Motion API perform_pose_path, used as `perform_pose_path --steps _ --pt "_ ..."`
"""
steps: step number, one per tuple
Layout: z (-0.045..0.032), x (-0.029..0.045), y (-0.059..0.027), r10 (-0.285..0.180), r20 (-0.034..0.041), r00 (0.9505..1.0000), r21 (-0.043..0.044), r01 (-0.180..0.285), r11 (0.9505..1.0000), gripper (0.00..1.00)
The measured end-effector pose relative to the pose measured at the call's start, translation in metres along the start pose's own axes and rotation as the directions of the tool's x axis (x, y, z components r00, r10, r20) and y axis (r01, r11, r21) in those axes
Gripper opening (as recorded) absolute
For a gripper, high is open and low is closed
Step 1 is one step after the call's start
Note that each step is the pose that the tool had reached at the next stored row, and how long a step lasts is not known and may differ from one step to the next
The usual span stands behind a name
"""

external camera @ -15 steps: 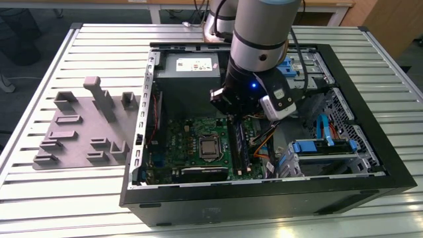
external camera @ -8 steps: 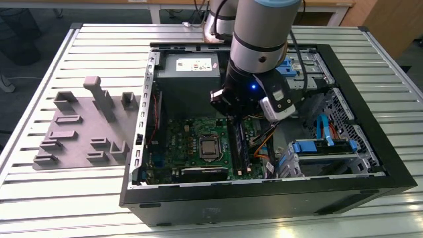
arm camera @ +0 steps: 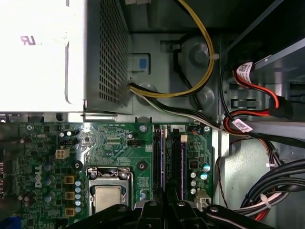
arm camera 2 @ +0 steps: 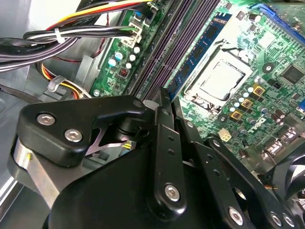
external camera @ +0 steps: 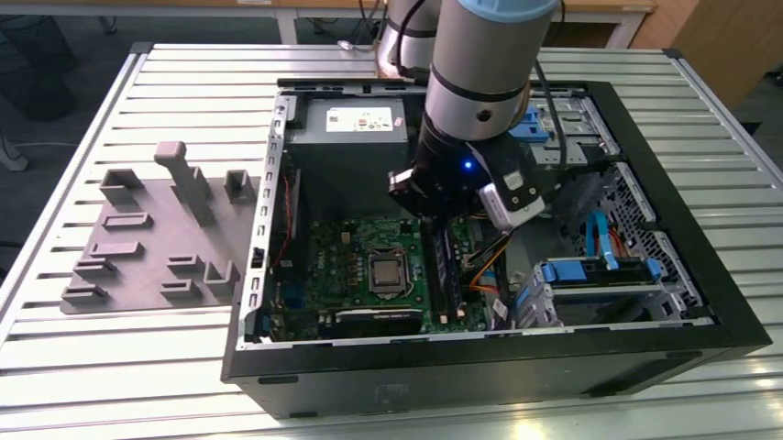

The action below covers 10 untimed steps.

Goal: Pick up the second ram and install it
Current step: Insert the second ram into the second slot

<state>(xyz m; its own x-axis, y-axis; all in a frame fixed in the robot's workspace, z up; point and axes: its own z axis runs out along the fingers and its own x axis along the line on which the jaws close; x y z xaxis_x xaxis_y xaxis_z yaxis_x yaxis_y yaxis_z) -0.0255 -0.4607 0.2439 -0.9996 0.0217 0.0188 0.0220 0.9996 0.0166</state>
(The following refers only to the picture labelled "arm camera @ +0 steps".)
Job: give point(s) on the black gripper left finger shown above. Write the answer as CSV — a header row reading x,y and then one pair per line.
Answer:
x,y
152,217

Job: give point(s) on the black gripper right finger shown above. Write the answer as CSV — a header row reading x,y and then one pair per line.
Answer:
x,y
183,217

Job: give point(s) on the RAM stick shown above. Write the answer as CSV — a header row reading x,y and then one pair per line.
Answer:
x,y
162,155

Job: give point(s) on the black RAM slot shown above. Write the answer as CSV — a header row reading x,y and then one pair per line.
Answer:
x,y
176,157
156,155

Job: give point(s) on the CPU socket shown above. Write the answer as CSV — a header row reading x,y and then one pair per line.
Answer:
x,y
129,188

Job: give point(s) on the silver CPU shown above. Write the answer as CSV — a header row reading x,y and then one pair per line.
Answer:
x,y
107,199

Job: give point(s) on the green motherboard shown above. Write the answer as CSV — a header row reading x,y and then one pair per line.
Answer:
x,y
114,152

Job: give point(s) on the grey power supply unit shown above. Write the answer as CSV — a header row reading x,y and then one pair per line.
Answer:
x,y
107,59

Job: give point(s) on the black PC case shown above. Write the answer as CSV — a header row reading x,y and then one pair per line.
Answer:
x,y
166,47

